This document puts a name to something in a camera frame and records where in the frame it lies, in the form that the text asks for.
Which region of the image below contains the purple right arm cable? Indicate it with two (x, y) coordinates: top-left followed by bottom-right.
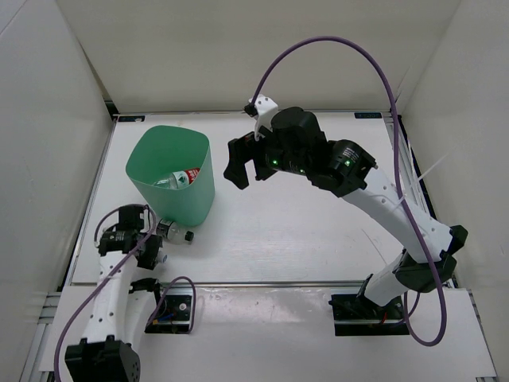
(248, 36), (447, 346)

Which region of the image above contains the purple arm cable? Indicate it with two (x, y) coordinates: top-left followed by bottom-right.
(53, 205), (196, 382)
(248, 36), (447, 346)

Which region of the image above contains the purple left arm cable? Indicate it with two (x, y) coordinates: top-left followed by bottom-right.
(53, 205), (196, 382)

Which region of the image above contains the red cap water bottle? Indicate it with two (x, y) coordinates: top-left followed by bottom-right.
(153, 167), (200, 189)

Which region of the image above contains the green plastic bin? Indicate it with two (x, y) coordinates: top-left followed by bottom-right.
(126, 125), (215, 227)

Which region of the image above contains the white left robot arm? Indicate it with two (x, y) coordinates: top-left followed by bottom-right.
(54, 204), (167, 381)

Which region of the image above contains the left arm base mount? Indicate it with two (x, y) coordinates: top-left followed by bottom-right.
(145, 286), (196, 334)

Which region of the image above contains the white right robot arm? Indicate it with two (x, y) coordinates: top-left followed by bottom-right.
(223, 107), (468, 318)

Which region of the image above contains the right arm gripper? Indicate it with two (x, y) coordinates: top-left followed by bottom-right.
(224, 123), (310, 191)

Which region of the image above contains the clear white cap bottle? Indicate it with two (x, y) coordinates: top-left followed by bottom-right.
(157, 251), (168, 264)

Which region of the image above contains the black cap black label bottle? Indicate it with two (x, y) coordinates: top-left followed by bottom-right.
(156, 219), (194, 244)

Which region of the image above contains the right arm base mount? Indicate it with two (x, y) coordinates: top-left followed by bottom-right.
(328, 287), (410, 337)

